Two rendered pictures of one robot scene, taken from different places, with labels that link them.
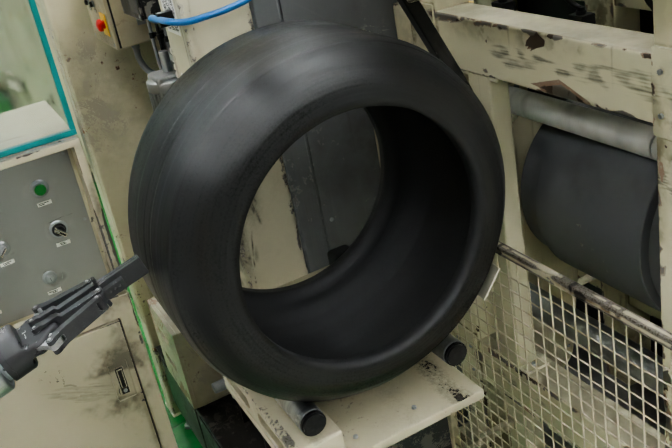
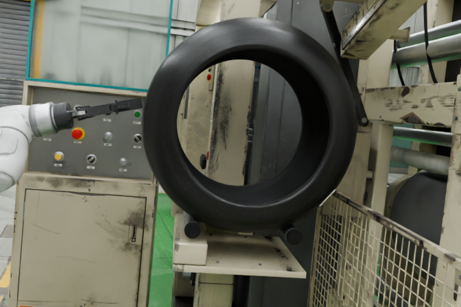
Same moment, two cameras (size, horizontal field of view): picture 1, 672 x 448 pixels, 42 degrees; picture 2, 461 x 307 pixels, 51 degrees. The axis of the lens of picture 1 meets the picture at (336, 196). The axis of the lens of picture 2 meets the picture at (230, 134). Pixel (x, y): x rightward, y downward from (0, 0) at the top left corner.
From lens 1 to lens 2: 0.65 m
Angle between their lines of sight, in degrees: 26
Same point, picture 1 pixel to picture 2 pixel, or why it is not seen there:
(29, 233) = (123, 134)
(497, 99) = (383, 136)
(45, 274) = (122, 158)
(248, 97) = (217, 26)
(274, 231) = (231, 157)
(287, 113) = (232, 36)
